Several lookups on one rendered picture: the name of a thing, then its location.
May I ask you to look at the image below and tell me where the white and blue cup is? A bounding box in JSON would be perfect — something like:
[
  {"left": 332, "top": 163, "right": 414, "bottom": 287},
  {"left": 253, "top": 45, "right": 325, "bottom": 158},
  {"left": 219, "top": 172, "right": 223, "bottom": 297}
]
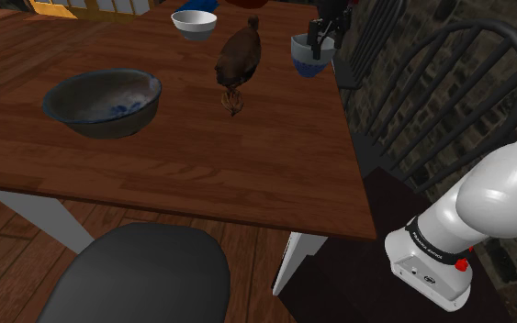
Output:
[{"left": 290, "top": 33, "right": 337, "bottom": 79}]

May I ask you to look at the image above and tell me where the brown hen figure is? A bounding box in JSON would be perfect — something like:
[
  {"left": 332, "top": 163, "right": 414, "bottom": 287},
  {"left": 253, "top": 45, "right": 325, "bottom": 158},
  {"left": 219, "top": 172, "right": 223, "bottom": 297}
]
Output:
[{"left": 214, "top": 15, "right": 263, "bottom": 117}]

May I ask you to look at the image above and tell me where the white bowl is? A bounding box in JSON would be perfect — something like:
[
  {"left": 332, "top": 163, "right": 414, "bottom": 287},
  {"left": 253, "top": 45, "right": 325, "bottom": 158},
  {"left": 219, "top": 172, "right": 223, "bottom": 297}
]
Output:
[{"left": 170, "top": 9, "right": 219, "bottom": 42}]

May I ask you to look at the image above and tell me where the wooden table with white legs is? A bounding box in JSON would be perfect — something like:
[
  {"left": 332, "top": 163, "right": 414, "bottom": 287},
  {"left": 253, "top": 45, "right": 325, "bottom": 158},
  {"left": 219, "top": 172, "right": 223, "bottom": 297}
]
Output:
[{"left": 0, "top": 0, "right": 378, "bottom": 297}]

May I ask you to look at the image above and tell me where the blue object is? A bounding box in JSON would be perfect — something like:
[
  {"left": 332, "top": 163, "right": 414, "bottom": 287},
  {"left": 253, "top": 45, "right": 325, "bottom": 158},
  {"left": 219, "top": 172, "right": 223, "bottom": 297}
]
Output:
[{"left": 174, "top": 0, "right": 219, "bottom": 15}]

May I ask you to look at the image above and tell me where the large dark bowl blue rim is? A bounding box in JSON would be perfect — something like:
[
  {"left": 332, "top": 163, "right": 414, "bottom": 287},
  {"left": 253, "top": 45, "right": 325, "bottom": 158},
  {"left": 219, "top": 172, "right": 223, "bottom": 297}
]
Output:
[{"left": 41, "top": 67, "right": 163, "bottom": 139}]

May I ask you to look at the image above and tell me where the black chair with round seat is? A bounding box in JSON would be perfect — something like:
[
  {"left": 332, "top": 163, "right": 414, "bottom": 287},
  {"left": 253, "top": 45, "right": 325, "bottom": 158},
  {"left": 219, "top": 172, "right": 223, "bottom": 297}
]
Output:
[{"left": 36, "top": 222, "right": 232, "bottom": 323}]

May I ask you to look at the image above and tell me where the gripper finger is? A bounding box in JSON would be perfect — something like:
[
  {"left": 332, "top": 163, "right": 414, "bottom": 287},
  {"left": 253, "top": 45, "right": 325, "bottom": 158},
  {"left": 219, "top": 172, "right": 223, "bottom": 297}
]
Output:
[
  {"left": 333, "top": 18, "right": 348, "bottom": 50},
  {"left": 306, "top": 19, "right": 334, "bottom": 61}
]

